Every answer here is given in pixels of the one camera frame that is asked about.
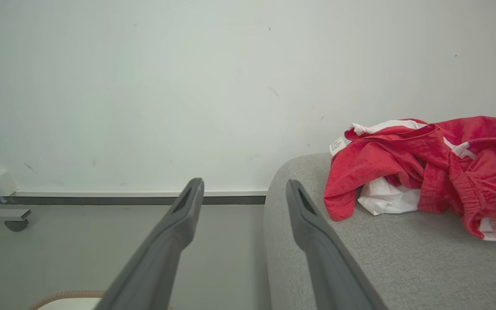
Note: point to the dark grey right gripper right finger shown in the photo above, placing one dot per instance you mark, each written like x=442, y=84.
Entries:
x=330, y=271

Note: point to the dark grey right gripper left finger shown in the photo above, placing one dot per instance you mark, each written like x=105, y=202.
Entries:
x=157, y=258

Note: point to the red clothing with white trim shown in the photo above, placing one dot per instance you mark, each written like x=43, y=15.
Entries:
x=385, y=159

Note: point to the grey fabric sofa seat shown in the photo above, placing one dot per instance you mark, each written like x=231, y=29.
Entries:
x=424, y=267

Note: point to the white laundry basket woven rim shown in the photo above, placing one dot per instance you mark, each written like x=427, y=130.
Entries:
x=69, y=304

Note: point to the dark caster wheel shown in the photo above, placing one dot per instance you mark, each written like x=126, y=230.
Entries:
x=17, y=225

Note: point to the grey metal stand leg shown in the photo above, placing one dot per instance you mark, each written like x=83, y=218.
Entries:
x=7, y=214

